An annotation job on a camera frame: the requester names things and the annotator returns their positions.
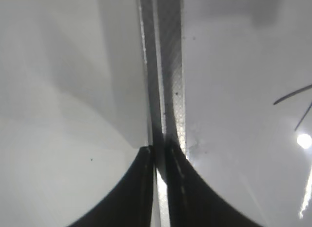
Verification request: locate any white board with aluminium frame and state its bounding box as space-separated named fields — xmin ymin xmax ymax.
xmin=138 ymin=0 xmax=312 ymax=227

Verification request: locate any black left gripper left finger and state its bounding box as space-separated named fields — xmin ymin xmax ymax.
xmin=70 ymin=146 xmax=155 ymax=227

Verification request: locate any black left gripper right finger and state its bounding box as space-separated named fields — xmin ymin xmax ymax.
xmin=164 ymin=140 xmax=258 ymax=227

